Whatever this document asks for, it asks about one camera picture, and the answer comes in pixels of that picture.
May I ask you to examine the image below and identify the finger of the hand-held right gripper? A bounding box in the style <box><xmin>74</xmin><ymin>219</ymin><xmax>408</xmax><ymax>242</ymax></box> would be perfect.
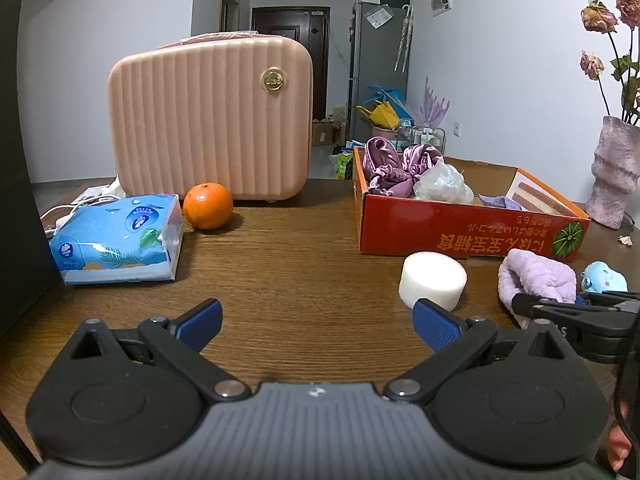
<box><xmin>511</xmin><ymin>290</ymin><xmax>640</xmax><ymax>319</ymax></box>

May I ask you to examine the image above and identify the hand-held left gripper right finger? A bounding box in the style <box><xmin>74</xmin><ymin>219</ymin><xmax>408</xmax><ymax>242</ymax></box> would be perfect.
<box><xmin>383</xmin><ymin>298</ymin><xmax>586</xmax><ymax>405</ymax></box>

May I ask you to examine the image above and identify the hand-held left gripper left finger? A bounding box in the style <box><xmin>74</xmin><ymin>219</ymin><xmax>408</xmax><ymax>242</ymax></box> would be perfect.
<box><xmin>47</xmin><ymin>298</ymin><xmax>252</xmax><ymax>405</ymax></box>

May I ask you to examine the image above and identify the lilac fluffy towel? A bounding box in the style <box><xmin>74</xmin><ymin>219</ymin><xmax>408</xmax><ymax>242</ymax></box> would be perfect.
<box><xmin>498</xmin><ymin>248</ymin><xmax>579</xmax><ymax>319</ymax></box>

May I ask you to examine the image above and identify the white foam cylinder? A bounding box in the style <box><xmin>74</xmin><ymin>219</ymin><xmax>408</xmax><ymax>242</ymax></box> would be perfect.
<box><xmin>398</xmin><ymin>251</ymin><xmax>469</xmax><ymax>311</ymax></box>

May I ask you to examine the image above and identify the blue plush toy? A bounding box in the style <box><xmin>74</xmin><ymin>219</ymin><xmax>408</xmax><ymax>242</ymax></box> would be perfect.
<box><xmin>579</xmin><ymin>260</ymin><xmax>629</xmax><ymax>294</ymax></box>

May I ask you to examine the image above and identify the orange printed cardboard box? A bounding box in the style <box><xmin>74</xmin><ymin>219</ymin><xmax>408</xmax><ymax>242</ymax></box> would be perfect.
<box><xmin>352</xmin><ymin>145</ymin><xmax>592</xmax><ymax>264</ymax></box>

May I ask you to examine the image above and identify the purple knit cloth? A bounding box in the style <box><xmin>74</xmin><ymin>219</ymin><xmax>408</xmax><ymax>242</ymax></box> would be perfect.
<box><xmin>478</xmin><ymin>193</ymin><xmax>522</xmax><ymax>211</ymax></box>

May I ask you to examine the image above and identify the purple satin scrunchie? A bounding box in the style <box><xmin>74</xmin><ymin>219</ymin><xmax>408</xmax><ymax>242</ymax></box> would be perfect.
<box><xmin>362</xmin><ymin>137</ymin><xmax>447</xmax><ymax>199</ymax></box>

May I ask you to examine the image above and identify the person's right hand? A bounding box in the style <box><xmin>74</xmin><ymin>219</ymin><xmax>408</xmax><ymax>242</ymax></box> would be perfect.
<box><xmin>606</xmin><ymin>400</ymin><xmax>633</xmax><ymax>474</ymax></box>

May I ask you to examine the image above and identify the orange fruit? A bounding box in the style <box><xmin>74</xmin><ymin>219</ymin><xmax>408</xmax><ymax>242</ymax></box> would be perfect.
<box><xmin>183</xmin><ymin>182</ymin><xmax>235</xmax><ymax>231</ymax></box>

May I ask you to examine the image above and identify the blue tissue pack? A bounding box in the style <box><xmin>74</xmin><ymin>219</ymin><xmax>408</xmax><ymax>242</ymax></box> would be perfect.
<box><xmin>48</xmin><ymin>193</ymin><xmax>184</xmax><ymax>287</ymax></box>

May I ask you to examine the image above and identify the purple textured vase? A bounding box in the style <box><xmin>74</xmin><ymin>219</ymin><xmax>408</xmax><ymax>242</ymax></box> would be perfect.
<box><xmin>584</xmin><ymin>115</ymin><xmax>640</xmax><ymax>230</ymax></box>

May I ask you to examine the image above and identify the green packet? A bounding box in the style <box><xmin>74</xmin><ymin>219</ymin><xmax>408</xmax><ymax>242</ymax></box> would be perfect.
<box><xmin>332</xmin><ymin>152</ymin><xmax>355</xmax><ymax>180</ymax></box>

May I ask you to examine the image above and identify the pink ribbed suitcase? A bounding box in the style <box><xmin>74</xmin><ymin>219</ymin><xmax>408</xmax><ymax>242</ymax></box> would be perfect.
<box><xmin>107</xmin><ymin>32</ymin><xmax>314</xmax><ymax>206</ymax></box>

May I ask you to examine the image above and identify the yellow bag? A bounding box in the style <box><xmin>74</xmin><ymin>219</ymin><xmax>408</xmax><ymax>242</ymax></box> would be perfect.
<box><xmin>356</xmin><ymin>101</ymin><xmax>400</xmax><ymax>130</ymax></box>

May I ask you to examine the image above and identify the brown cardboard box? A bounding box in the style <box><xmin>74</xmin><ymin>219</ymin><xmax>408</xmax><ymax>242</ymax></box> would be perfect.
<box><xmin>311</xmin><ymin>119</ymin><xmax>347</xmax><ymax>147</ymax></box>

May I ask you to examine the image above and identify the blue folded item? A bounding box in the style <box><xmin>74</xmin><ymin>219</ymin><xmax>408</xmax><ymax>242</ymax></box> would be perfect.
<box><xmin>367</xmin><ymin>83</ymin><xmax>407</xmax><ymax>108</ymax></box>

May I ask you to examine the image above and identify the black flat panel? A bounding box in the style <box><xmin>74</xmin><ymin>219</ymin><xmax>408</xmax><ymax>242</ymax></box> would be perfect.
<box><xmin>0</xmin><ymin>0</ymin><xmax>64</xmax><ymax>337</ymax></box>

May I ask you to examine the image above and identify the dried pink rose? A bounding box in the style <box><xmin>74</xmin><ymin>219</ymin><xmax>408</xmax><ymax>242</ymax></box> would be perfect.
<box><xmin>580</xmin><ymin>0</ymin><xmax>632</xmax><ymax>120</ymax></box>
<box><xmin>579</xmin><ymin>49</ymin><xmax>612</xmax><ymax>117</ymax></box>
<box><xmin>614</xmin><ymin>0</ymin><xmax>640</xmax><ymax>121</ymax></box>

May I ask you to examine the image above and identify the grey refrigerator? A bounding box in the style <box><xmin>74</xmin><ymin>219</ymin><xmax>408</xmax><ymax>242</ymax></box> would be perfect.
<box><xmin>346</xmin><ymin>0</ymin><xmax>414</xmax><ymax>133</ymax></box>

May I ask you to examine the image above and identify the white folded umbrella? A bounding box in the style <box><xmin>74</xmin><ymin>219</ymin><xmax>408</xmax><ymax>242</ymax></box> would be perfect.
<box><xmin>394</xmin><ymin>4</ymin><xmax>416</xmax><ymax>73</ymax></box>

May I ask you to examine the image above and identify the dark wooden door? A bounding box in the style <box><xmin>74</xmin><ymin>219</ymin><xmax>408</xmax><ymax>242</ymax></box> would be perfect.
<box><xmin>251</xmin><ymin>6</ymin><xmax>331</xmax><ymax>46</ymax></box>

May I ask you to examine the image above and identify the white charger cable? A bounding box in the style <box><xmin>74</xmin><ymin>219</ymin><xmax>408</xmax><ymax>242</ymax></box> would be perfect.
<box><xmin>39</xmin><ymin>184</ymin><xmax>127</xmax><ymax>237</ymax></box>

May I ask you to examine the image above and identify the wire cart with bottles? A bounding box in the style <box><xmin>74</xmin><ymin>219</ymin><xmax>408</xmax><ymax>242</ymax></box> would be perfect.
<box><xmin>398</xmin><ymin>119</ymin><xmax>447</xmax><ymax>151</ymax></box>

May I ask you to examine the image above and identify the purple wall decoration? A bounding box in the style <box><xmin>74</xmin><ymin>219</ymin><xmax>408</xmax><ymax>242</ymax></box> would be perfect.
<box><xmin>421</xmin><ymin>76</ymin><xmax>451</xmax><ymax>128</ymax></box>

